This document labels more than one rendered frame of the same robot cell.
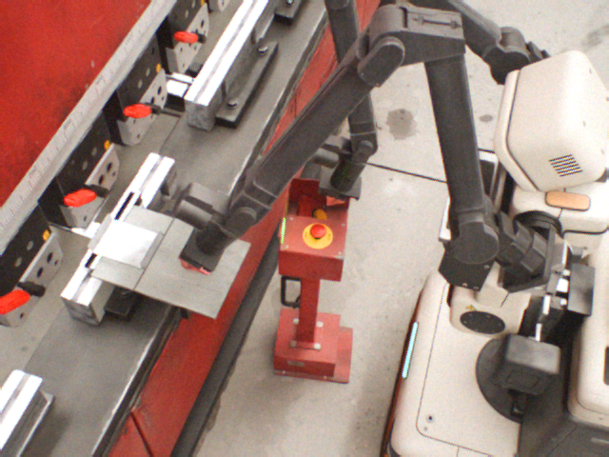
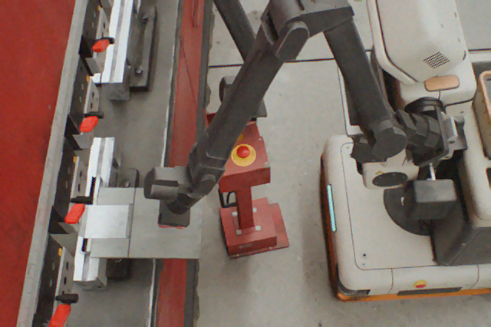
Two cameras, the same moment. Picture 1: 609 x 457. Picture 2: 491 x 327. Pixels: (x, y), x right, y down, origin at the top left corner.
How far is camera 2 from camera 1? 0.22 m
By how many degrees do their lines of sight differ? 8
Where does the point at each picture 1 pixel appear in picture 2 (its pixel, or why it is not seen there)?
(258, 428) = (234, 304)
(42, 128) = (34, 177)
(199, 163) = (130, 130)
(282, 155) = (225, 129)
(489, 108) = not seen: outside the picture
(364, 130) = not seen: hidden behind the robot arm
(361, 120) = not seen: hidden behind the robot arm
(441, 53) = (335, 21)
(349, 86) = (267, 64)
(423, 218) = (301, 95)
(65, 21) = (24, 88)
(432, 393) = (359, 236)
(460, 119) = (358, 60)
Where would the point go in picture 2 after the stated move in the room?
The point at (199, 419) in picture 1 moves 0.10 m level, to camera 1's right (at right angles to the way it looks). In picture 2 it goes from (187, 313) to (212, 306)
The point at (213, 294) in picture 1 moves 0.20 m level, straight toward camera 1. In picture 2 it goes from (191, 239) to (232, 312)
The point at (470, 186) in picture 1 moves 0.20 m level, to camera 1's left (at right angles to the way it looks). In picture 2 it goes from (375, 104) to (278, 129)
